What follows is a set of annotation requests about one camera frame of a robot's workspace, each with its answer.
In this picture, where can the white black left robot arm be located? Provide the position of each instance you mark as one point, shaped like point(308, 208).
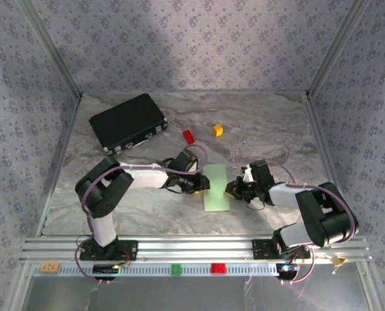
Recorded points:
point(103, 226)

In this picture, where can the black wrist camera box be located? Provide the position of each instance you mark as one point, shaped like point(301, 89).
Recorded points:
point(262, 171)
point(184, 161)

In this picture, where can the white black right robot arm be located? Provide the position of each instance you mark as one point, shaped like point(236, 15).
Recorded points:
point(289, 194)

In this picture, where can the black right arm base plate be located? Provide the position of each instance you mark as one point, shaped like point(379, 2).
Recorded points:
point(263, 248)

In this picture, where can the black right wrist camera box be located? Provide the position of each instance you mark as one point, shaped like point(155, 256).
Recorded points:
point(262, 171)

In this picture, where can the aluminium table edge rail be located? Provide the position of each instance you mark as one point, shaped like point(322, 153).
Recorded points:
point(63, 155)
point(322, 145)

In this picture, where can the black hard case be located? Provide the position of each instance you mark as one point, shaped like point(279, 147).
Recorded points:
point(124, 121)

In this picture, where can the black left controller board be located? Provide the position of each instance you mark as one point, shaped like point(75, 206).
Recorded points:
point(105, 269)

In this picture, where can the red studded toy brick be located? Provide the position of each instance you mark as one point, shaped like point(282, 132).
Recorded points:
point(218, 268)

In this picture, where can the gold paper tag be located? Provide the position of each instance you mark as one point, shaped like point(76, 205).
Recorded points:
point(339, 261)

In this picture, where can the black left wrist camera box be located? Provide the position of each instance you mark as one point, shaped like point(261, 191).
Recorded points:
point(184, 161)

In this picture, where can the light green paper sheet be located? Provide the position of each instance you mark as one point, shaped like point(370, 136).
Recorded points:
point(216, 197)

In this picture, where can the black controller board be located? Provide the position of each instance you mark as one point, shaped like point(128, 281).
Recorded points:
point(287, 269)
point(105, 269)

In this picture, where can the aluminium mounting rail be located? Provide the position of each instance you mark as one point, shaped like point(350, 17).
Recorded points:
point(195, 247)

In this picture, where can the black right controller board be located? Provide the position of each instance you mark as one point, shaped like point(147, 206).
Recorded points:
point(287, 269)

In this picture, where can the green toy brick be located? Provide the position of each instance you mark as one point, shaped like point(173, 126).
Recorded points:
point(176, 269)

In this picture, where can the yellow orange cube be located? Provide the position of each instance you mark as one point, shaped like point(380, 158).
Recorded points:
point(217, 130)

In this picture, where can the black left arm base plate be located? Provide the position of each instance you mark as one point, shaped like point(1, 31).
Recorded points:
point(127, 251)

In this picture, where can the aluminium frame post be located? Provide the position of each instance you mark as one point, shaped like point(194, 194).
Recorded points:
point(335, 48)
point(54, 48)

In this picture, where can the red oblong block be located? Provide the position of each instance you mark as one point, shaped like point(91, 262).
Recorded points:
point(188, 136)

